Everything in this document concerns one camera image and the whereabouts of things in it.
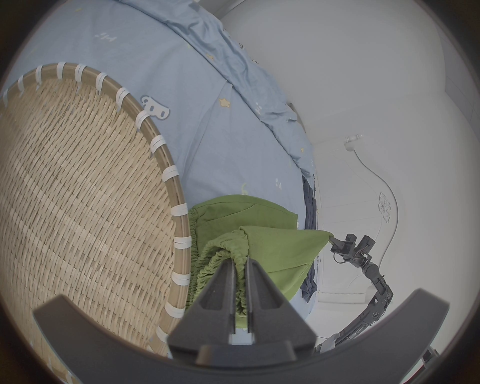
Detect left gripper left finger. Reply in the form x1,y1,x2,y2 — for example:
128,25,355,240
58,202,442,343
167,259,237,359

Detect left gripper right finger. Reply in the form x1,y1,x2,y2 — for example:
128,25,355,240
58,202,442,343
245,259,316,356

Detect green shorts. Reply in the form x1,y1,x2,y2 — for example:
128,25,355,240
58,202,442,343
184,194,334,331

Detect bed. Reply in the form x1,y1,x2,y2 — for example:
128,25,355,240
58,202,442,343
7,0,404,357

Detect round woven basket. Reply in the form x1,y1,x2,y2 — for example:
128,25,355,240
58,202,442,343
0,63,193,377

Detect pale blue quilt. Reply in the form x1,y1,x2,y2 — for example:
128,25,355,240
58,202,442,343
122,0,316,184

